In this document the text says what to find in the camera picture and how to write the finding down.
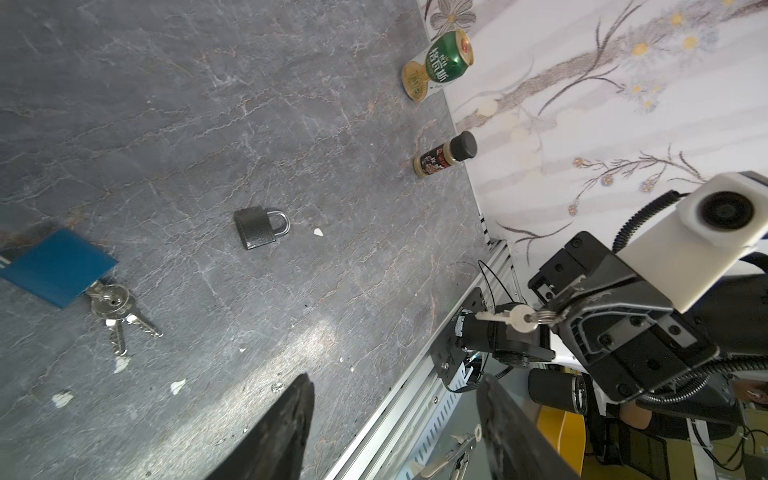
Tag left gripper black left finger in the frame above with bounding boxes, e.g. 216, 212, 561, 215
207, 373, 315, 480

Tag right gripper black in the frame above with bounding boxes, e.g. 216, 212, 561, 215
528, 231, 719, 403

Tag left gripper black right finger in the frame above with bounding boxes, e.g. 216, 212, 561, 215
476, 377, 579, 480

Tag black padlock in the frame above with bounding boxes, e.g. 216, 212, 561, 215
233, 206, 292, 250

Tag blue padlock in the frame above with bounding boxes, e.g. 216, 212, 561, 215
1, 229, 118, 309

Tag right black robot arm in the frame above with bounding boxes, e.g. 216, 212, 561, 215
528, 232, 767, 411

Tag small dark spice bottle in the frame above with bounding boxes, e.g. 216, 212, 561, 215
412, 131, 478, 178

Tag green beer can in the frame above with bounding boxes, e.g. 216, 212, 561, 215
401, 29, 474, 103

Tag white slotted cable duct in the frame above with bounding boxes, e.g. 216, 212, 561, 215
381, 355, 482, 479

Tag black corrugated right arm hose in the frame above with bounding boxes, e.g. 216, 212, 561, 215
610, 190, 691, 253

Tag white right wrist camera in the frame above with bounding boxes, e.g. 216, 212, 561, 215
618, 171, 767, 313

